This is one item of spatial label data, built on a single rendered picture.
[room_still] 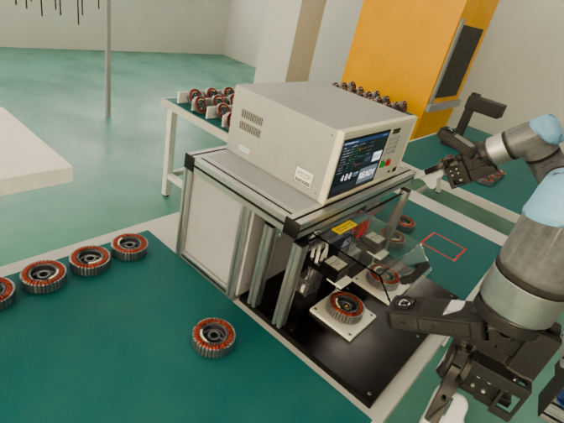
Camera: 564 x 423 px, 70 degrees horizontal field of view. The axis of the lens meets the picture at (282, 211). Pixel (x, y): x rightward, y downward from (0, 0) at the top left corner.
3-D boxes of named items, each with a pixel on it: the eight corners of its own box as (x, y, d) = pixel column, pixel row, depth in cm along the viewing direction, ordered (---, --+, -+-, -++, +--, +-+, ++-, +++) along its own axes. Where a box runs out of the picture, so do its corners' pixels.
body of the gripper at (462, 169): (448, 190, 108) (494, 174, 100) (436, 160, 108) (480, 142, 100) (457, 185, 113) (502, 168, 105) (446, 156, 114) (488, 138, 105)
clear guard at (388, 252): (431, 270, 111) (440, 253, 108) (392, 308, 94) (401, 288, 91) (336, 215, 127) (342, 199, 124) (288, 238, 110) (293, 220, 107)
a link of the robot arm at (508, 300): (490, 275, 40) (498, 243, 46) (470, 309, 42) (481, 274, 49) (574, 314, 37) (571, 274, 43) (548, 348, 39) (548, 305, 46)
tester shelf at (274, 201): (411, 183, 147) (415, 172, 145) (295, 240, 98) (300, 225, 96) (316, 138, 169) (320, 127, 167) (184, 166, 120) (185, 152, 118)
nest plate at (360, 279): (408, 287, 143) (409, 284, 142) (389, 305, 132) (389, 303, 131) (372, 265, 150) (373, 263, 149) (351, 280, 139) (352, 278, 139)
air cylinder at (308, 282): (319, 288, 132) (323, 274, 129) (305, 297, 127) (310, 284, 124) (307, 279, 135) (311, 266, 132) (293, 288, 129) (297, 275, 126)
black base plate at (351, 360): (456, 301, 145) (458, 296, 144) (369, 409, 99) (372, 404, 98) (349, 237, 169) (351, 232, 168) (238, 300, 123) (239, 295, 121)
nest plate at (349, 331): (375, 318, 125) (376, 315, 125) (350, 342, 114) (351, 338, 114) (336, 291, 133) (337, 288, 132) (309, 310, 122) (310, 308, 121)
